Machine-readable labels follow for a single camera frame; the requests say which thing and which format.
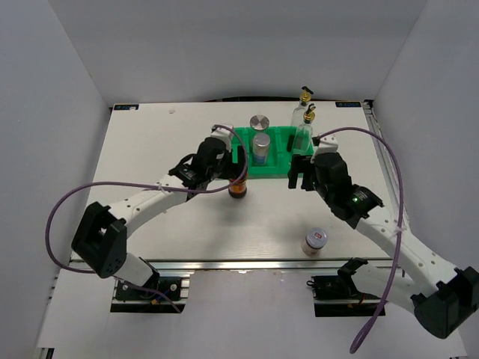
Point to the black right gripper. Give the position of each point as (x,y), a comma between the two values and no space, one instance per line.
(300,164)

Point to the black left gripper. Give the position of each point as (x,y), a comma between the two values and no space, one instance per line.
(234,170)

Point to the red-lid dark sauce jar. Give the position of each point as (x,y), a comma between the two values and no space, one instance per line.
(237,190)

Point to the clear glass cruet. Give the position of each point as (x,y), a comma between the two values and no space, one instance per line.
(304,132)

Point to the blue-label white shaker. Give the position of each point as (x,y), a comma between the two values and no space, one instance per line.
(260,148)

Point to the silver-lid white powder jar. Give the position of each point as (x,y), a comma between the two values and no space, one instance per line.
(258,124)

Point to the glass cruet with dark spice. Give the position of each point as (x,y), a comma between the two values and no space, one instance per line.
(298,112)

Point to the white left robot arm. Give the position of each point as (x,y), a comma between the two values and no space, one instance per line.
(101,238)

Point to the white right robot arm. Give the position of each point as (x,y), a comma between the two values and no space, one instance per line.
(440,295)

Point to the green three-compartment tray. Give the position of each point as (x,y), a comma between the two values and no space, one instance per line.
(278,157)

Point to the red-label lid small jar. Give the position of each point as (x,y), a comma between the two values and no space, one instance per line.
(315,240)

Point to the right blue table sticker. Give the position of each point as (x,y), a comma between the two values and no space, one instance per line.
(348,104)

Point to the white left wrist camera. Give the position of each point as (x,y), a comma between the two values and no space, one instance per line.
(224,133)

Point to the aluminium side rail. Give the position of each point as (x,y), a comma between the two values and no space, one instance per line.
(385,159)

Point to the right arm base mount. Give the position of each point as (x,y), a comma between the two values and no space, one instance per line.
(336,296)

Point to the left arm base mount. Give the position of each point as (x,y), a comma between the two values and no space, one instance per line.
(161,294)

